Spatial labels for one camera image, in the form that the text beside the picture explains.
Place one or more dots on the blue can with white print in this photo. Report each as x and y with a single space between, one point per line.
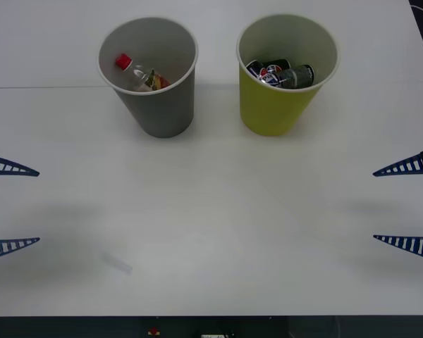
269 78

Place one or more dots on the dark grey-green can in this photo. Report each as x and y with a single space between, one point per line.
298 75

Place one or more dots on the grey plastic bin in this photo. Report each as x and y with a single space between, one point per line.
162 112

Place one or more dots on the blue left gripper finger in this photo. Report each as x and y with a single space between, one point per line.
3 244
3 166

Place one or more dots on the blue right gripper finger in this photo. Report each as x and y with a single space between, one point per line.
417 244
417 163

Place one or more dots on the clear bottle with red cap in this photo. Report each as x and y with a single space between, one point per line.
141 75

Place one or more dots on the black can with round emblem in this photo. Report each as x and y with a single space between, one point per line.
280 64

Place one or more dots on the red button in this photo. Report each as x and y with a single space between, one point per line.
154 331

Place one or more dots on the yellow-green plastic bin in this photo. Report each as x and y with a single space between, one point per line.
268 112

